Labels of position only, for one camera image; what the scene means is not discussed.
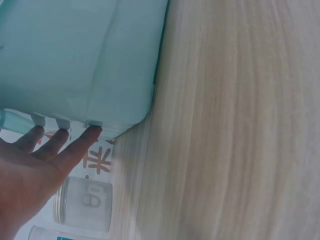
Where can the person's left hand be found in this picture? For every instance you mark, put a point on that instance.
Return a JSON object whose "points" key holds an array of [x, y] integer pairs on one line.
{"points": [[27, 180]]}

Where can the clear jar with teal label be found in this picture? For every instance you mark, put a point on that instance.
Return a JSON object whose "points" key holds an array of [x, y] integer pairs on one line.
{"points": [[62, 232]]}

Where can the clear glass jar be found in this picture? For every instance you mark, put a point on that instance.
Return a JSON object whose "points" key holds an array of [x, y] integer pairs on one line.
{"points": [[85, 200]]}

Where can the mint green plastic appliance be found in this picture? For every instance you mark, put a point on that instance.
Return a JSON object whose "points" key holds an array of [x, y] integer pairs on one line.
{"points": [[62, 62]]}

